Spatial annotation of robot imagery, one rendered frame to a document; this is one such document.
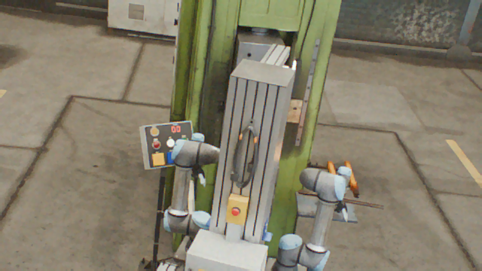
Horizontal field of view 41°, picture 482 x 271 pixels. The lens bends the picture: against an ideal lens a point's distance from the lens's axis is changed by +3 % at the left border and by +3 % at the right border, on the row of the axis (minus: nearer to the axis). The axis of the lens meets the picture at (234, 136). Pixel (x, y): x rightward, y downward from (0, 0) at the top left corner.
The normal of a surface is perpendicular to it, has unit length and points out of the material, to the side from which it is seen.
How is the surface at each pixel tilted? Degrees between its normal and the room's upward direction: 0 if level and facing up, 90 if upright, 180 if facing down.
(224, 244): 0
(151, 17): 90
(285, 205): 90
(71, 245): 0
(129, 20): 90
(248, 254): 0
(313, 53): 90
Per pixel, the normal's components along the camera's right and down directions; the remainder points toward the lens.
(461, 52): 0.01, 0.44
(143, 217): 0.13, -0.89
